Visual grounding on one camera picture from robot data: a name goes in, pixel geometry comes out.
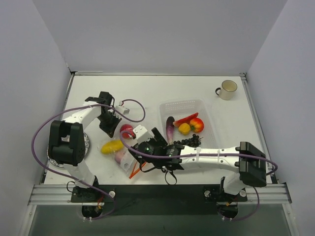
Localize cream enamel mug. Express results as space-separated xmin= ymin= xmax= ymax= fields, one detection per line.
xmin=215 ymin=80 xmax=238 ymax=100

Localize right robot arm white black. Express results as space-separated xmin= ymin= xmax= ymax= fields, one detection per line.
xmin=129 ymin=125 xmax=267 ymax=201

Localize purple cable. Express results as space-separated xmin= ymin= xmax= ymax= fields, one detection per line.
xmin=119 ymin=130 xmax=279 ymax=176
xmin=31 ymin=98 xmax=146 ymax=220

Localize fake red pepper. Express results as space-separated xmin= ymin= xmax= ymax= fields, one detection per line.
xmin=120 ymin=124 xmax=135 ymax=139

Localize fake watermelon slice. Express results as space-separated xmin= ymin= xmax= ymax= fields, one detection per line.
xmin=173 ymin=113 xmax=199 ymax=127

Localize white plastic basket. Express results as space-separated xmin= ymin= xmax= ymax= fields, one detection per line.
xmin=158 ymin=98 xmax=217 ymax=148

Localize blue floral plate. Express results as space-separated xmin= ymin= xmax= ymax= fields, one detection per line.
xmin=46 ymin=132 xmax=90 ymax=168

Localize fake dark grapes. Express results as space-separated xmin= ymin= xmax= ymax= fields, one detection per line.
xmin=173 ymin=134 xmax=203 ymax=148

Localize fake yellow orange fruit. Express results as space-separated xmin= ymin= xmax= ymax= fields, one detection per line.
xmin=178 ymin=123 xmax=191 ymax=135

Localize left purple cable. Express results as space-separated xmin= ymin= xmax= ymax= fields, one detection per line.
xmin=31 ymin=98 xmax=146 ymax=220

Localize clear zip top bag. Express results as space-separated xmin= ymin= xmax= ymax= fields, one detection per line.
xmin=97 ymin=138 xmax=140 ymax=179

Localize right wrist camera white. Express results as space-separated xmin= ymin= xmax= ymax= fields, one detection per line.
xmin=133 ymin=125 xmax=153 ymax=144

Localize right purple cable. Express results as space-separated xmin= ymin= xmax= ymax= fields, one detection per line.
xmin=119 ymin=130 xmax=279 ymax=176

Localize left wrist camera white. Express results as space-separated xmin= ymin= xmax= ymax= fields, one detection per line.
xmin=115 ymin=102 xmax=130 ymax=115

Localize fake orange bell pepper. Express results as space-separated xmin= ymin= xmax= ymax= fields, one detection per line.
xmin=189 ymin=118 xmax=204 ymax=133

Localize fake purple onion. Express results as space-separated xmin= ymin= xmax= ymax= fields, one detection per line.
xmin=114 ymin=150 xmax=126 ymax=164

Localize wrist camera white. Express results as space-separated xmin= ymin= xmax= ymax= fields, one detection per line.
xmin=115 ymin=102 xmax=130 ymax=115
xmin=133 ymin=125 xmax=153 ymax=144

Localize fake purple eggplant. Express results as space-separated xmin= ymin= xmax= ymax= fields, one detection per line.
xmin=166 ymin=116 xmax=175 ymax=145

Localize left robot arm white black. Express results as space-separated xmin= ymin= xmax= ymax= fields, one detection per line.
xmin=48 ymin=91 xmax=121 ymax=202

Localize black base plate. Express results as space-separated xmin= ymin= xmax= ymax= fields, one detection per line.
xmin=70 ymin=184 xmax=248 ymax=216

